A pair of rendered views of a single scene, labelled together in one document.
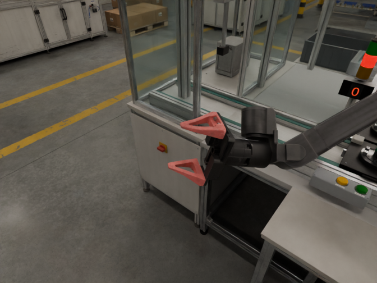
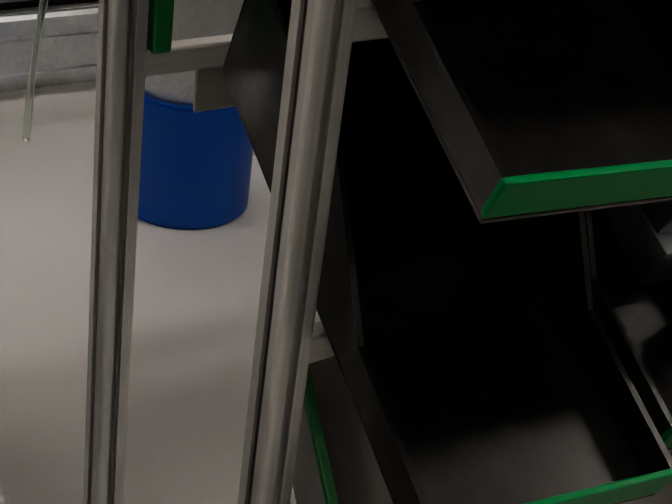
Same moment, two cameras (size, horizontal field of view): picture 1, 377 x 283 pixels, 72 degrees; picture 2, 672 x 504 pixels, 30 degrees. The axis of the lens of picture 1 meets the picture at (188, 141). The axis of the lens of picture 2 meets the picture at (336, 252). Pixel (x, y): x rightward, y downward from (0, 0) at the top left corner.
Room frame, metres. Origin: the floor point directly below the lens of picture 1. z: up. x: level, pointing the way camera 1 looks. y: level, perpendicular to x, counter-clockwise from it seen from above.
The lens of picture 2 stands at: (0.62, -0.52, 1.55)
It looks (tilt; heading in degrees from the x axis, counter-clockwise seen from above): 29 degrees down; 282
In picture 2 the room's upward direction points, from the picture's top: 8 degrees clockwise
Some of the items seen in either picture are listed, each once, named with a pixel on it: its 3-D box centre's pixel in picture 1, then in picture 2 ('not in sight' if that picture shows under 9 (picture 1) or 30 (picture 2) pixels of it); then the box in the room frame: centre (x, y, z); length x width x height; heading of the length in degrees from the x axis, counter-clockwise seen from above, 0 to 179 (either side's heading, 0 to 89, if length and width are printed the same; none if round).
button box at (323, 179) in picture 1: (339, 186); not in sight; (0.72, -0.62, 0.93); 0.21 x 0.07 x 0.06; 51
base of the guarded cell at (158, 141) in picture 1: (215, 125); not in sight; (1.86, -0.23, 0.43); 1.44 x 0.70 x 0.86; 141
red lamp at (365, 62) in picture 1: (369, 59); not in sight; (1.04, -0.74, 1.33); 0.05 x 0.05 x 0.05
